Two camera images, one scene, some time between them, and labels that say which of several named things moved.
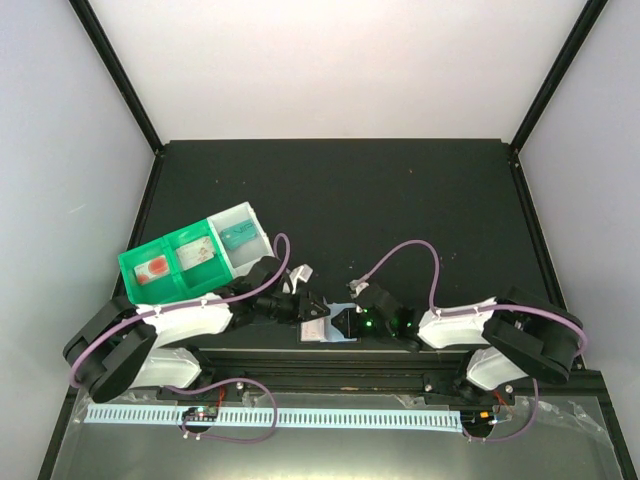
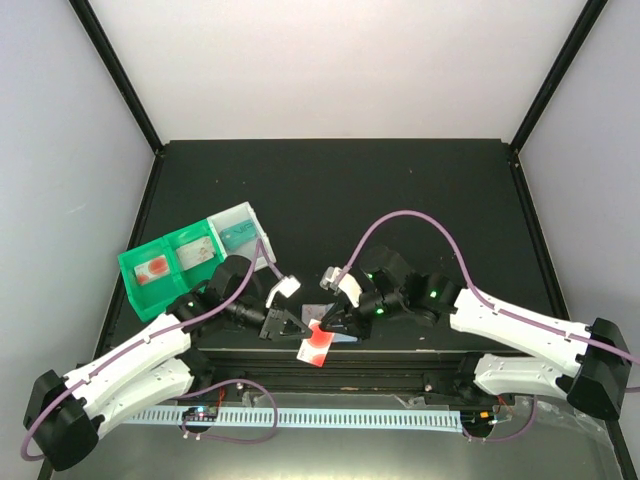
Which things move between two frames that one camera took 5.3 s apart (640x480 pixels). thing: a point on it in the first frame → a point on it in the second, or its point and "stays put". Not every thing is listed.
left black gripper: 303,308 → 274,322
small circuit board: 202,413 stays put
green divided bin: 188,263 stays put
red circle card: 152,269 stays put
